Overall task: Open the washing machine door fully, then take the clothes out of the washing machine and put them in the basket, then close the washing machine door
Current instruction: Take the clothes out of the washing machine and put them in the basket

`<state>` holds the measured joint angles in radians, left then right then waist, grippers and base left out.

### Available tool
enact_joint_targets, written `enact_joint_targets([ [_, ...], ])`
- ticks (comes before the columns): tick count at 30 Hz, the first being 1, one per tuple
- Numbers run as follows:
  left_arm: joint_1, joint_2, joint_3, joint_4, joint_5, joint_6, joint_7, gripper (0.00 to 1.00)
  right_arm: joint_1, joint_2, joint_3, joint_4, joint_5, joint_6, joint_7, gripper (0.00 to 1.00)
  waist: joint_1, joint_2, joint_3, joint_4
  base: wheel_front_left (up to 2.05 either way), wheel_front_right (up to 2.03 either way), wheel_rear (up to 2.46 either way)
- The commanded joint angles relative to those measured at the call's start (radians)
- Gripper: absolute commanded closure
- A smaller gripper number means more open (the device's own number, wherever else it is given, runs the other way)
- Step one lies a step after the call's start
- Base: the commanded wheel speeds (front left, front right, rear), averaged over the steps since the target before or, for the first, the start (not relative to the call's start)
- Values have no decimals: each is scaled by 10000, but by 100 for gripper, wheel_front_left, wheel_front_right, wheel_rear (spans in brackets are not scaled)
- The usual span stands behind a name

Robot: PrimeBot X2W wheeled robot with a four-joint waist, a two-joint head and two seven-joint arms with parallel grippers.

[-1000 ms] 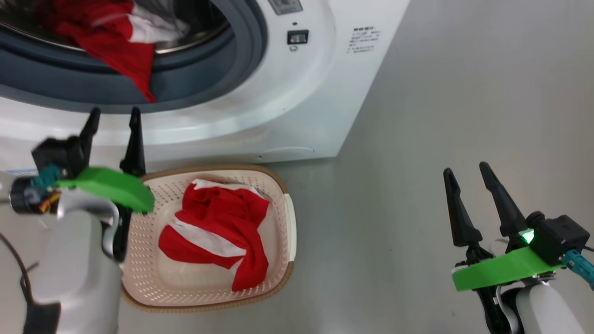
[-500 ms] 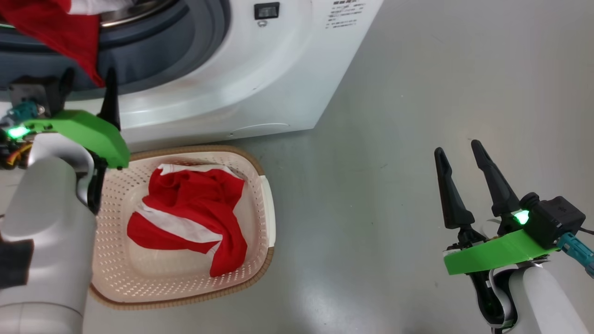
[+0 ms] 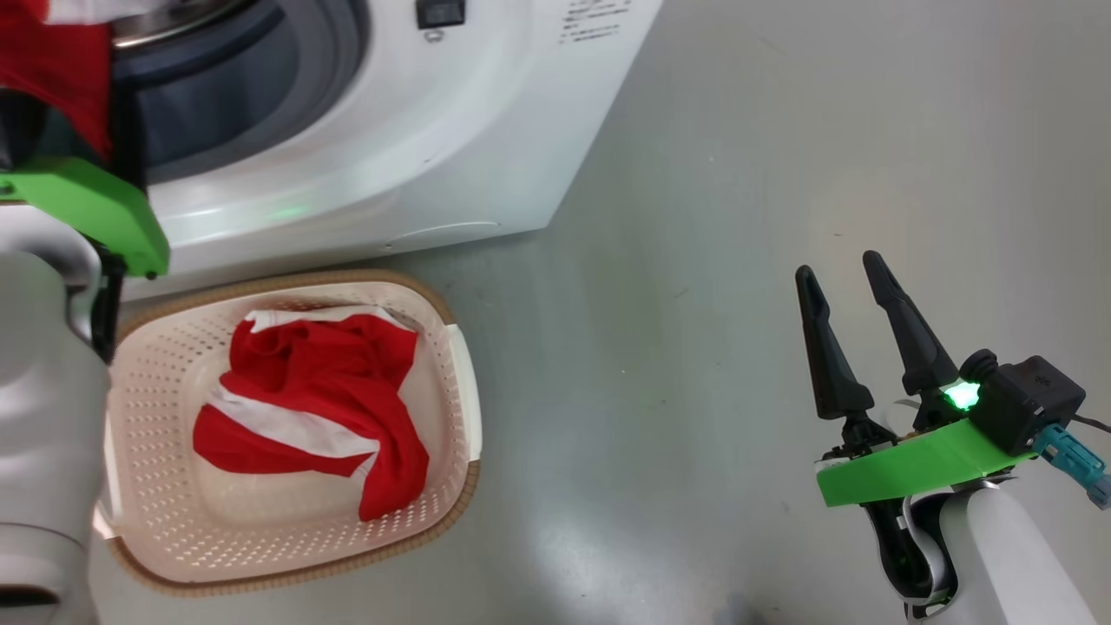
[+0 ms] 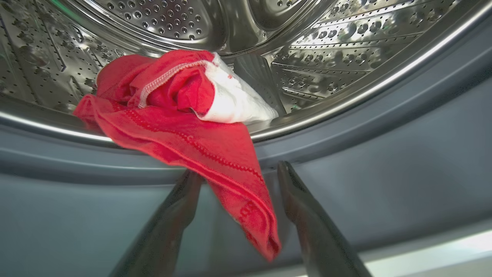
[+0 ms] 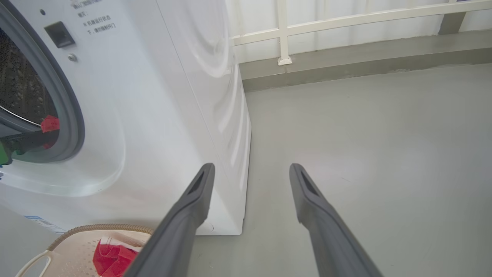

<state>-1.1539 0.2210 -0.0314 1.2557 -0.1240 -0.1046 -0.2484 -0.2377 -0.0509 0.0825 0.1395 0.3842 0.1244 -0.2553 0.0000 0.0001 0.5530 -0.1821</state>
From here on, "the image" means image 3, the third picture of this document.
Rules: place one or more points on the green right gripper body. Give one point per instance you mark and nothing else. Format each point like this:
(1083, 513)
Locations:
(911, 464)

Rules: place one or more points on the black door latch socket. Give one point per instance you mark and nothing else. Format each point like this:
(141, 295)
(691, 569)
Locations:
(440, 12)

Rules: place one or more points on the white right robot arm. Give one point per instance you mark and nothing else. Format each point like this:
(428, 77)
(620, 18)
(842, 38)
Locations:
(1015, 564)

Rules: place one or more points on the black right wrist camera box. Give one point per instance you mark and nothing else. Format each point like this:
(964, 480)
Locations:
(1028, 399)

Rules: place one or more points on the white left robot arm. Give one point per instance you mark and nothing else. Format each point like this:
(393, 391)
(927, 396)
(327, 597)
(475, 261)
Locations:
(43, 434)

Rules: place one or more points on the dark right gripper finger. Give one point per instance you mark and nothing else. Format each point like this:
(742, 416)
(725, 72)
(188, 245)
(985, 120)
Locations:
(916, 347)
(829, 365)

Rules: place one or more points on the red and white zip jacket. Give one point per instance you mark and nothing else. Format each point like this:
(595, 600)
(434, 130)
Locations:
(52, 69)

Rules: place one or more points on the round drain filter cover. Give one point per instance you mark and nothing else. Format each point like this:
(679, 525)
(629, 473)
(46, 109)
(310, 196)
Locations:
(443, 236)

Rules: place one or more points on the red garment with white stripe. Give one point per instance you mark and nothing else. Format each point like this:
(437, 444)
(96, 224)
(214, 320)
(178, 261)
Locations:
(321, 382)

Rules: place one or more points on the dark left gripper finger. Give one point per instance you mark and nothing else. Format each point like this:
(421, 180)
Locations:
(127, 130)

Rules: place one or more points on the printed text label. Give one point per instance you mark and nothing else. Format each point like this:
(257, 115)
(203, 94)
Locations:
(594, 19)

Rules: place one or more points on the perforated steel drum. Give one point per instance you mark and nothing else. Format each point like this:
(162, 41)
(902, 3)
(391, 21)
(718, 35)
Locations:
(174, 17)

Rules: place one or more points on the grey rubber door gasket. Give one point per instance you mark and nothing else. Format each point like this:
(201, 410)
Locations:
(226, 104)

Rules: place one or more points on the white front-load washing machine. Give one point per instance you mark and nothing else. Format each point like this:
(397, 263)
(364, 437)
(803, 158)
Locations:
(391, 130)

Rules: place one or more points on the cream perforated laundry basket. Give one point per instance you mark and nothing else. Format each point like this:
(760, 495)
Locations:
(156, 486)

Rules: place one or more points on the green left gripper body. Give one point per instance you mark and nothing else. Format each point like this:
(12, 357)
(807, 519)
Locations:
(95, 204)

